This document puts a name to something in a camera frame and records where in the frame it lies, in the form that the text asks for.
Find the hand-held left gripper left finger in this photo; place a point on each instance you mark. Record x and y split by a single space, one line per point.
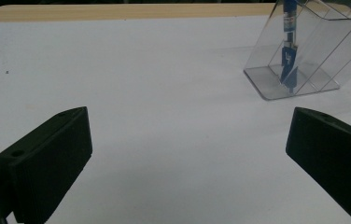
46 165

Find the clear acrylic organizer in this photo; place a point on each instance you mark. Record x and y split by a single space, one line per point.
307 53

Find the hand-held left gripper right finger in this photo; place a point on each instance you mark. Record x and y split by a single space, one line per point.
335 155

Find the blue pen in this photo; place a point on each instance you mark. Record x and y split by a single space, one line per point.
289 46

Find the white table cover sheet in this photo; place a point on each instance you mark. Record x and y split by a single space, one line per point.
164 109

